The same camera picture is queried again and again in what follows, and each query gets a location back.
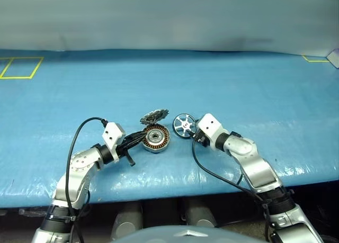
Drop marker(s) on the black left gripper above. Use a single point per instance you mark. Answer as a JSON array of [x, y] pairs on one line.
[[126, 150]]

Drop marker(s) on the grey rounded shape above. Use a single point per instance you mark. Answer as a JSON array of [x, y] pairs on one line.
[[127, 221], [201, 214]]

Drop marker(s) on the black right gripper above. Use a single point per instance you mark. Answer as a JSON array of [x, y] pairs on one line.
[[202, 139]]

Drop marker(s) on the motor stator housing copper windings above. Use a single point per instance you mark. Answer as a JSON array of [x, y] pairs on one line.
[[155, 135]]

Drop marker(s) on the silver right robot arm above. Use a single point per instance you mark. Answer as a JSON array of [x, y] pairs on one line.
[[254, 163]]

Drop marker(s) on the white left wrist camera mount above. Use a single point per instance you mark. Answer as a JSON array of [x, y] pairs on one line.
[[112, 133]]

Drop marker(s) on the blue-grey robot torso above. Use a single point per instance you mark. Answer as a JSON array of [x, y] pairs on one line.
[[190, 235]]

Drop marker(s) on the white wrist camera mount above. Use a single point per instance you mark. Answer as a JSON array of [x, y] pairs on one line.
[[209, 125], [112, 133]]

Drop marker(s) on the dark metal gear piece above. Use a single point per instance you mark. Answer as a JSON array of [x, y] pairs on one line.
[[155, 117]]

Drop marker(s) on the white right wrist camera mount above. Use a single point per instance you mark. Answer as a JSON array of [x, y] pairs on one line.
[[209, 125]]

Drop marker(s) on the white box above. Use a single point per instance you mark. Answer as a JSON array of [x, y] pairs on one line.
[[334, 58]]

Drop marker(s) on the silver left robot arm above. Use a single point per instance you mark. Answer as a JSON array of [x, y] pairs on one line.
[[79, 166]]

